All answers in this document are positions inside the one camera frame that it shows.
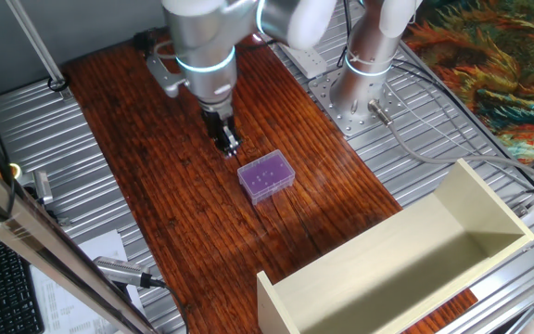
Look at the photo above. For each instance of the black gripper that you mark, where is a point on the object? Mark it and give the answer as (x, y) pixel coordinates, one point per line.
(216, 120)

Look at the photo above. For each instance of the clear box with purple insert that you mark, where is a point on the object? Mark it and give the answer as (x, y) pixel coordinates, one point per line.
(266, 177)

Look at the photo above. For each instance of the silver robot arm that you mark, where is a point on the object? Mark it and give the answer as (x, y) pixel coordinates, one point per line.
(211, 37)

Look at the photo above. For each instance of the cream wooden shelf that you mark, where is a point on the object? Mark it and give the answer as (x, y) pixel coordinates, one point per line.
(387, 273)

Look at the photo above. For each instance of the brown wood grain board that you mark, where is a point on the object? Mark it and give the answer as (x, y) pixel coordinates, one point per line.
(165, 185)

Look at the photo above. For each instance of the white power strip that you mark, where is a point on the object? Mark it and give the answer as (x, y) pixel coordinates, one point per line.
(311, 60)

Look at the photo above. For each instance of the printed paper sheet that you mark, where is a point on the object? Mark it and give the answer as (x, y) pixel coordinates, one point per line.
(63, 306)

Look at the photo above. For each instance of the black keyboard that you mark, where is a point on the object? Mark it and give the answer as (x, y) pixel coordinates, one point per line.
(3, 287)

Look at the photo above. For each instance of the colourful painted cloth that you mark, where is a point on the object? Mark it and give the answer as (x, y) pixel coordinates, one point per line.
(494, 60)

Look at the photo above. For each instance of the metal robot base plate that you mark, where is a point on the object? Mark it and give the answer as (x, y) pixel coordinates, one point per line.
(327, 99)

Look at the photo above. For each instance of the silver camera with ribbed housing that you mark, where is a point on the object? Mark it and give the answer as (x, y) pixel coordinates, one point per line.
(118, 271)

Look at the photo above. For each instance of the slanted aluminium frame post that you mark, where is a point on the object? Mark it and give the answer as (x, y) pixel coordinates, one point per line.
(35, 44)

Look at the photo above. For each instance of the aluminium frame beam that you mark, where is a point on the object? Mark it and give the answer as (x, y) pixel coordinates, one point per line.
(40, 250)

